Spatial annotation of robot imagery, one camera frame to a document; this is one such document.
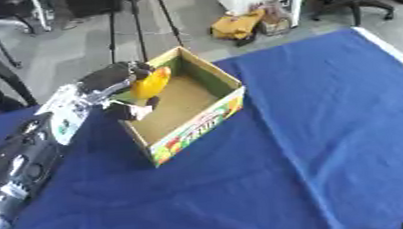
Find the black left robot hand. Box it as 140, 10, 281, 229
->
75, 59, 164, 125

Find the yellow orange toy fruit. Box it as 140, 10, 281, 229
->
127, 65, 174, 101

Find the open cardboard box green inside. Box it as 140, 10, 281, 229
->
111, 42, 253, 172

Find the black tripod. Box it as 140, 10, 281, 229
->
104, 0, 188, 65

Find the yellow bag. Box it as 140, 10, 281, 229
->
207, 8, 269, 49

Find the brown paper bag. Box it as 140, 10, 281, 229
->
249, 0, 295, 38

